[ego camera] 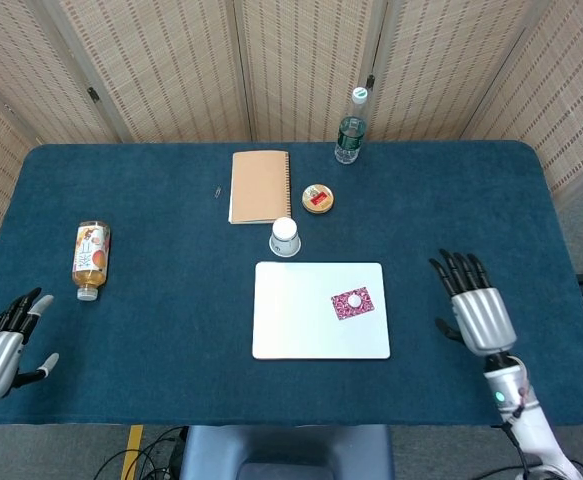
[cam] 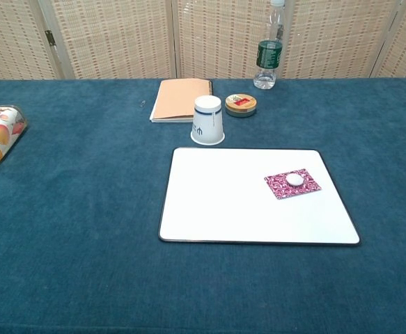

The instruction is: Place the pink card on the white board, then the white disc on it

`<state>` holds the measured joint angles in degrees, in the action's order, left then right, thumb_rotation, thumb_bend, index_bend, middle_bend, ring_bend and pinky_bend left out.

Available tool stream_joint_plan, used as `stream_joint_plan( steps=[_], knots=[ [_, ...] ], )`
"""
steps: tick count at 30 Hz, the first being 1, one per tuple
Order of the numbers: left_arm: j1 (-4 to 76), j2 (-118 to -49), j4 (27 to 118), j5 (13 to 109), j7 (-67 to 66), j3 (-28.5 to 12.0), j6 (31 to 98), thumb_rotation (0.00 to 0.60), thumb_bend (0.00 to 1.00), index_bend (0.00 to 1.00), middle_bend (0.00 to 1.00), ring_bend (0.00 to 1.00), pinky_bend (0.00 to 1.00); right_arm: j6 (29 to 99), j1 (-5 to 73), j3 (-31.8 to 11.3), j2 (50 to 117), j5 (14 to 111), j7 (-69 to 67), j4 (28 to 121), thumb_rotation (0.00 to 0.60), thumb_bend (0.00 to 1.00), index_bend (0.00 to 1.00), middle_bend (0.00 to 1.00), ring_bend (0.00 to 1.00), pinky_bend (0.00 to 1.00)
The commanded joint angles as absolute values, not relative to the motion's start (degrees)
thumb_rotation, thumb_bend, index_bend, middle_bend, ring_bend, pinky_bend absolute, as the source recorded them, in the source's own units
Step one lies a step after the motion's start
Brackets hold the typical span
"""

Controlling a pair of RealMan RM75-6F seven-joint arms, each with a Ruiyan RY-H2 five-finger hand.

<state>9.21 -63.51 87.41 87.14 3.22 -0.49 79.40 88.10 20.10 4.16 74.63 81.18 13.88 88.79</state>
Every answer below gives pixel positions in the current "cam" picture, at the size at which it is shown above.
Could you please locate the tan spiral notebook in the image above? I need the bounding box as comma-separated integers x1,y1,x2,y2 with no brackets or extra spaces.
149,79,213,124

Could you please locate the upturned white paper cup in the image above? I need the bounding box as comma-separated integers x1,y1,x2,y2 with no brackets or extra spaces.
189,95,226,146

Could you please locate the pink patterned eraser pad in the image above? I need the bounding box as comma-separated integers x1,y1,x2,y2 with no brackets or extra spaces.
263,168,322,201

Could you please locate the blue table cloth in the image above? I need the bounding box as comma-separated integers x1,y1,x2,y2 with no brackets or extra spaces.
0,78,406,334

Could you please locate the clear green-label water bottle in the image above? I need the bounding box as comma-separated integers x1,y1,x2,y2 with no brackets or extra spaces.
253,0,284,90

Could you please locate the woven bamboo folding screen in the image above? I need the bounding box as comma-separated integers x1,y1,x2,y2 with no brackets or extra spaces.
0,0,406,84

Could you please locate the round tan tin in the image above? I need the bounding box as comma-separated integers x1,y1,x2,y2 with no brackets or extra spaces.
224,93,258,118

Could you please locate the white board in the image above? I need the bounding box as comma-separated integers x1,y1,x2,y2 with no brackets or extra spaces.
157,147,361,248

